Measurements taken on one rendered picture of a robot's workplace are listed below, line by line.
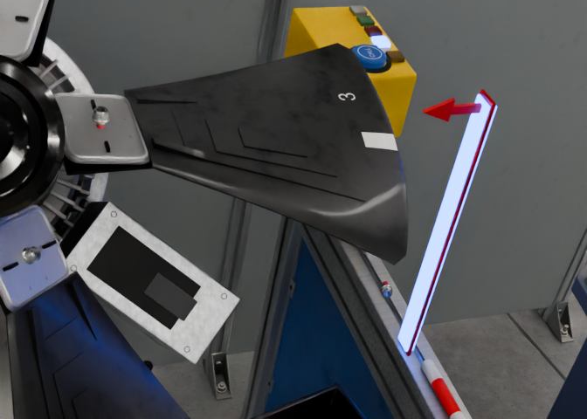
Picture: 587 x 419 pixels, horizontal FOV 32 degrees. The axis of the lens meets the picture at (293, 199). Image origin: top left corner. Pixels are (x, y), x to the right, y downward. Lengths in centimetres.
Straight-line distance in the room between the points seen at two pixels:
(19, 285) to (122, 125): 15
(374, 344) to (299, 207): 41
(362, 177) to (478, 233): 136
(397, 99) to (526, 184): 101
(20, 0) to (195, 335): 33
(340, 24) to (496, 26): 67
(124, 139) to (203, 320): 21
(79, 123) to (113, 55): 82
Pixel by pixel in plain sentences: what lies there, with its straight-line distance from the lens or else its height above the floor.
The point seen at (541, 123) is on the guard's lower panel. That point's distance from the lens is 208.
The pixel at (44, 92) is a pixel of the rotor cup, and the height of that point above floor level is 125.
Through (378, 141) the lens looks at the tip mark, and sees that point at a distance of 89.
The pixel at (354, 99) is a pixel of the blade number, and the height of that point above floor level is 118.
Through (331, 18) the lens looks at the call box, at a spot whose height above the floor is 107.
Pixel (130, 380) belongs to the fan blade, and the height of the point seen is 101.
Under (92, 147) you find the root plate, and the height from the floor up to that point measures 119.
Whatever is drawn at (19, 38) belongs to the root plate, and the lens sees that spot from 78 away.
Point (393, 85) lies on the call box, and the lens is 117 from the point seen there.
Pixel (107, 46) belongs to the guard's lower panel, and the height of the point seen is 82.
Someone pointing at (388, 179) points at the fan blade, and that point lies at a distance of 87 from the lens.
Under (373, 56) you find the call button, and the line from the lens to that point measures 117.
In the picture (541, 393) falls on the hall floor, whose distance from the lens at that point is 239.
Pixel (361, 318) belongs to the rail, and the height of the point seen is 82.
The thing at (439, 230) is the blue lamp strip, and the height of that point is 103.
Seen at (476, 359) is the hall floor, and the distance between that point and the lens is 240.
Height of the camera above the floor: 166
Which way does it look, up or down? 38 degrees down
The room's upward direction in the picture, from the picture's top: 12 degrees clockwise
